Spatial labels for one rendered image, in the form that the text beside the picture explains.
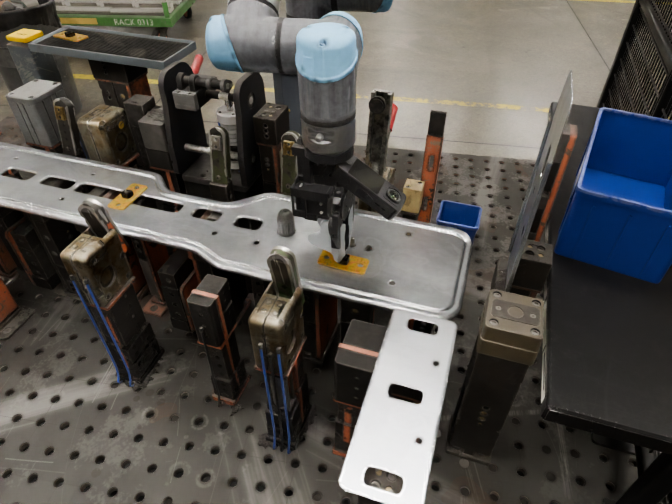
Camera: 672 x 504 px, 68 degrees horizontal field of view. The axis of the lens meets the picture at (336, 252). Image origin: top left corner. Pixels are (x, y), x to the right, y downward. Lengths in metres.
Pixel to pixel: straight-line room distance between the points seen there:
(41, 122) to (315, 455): 0.93
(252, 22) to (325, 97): 0.18
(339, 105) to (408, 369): 0.37
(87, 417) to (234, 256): 0.45
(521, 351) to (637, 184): 0.51
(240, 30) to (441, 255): 0.48
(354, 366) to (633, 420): 0.35
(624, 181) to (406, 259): 0.48
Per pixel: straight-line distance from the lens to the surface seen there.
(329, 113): 0.66
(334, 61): 0.64
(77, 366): 1.21
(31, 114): 1.32
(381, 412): 0.68
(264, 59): 0.76
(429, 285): 0.83
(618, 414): 0.72
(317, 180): 0.74
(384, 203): 0.72
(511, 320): 0.73
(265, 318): 0.71
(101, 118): 1.22
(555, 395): 0.71
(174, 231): 0.96
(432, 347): 0.74
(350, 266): 0.84
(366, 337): 0.77
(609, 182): 1.12
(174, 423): 1.06
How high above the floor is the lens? 1.58
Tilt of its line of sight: 42 degrees down
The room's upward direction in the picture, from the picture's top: straight up
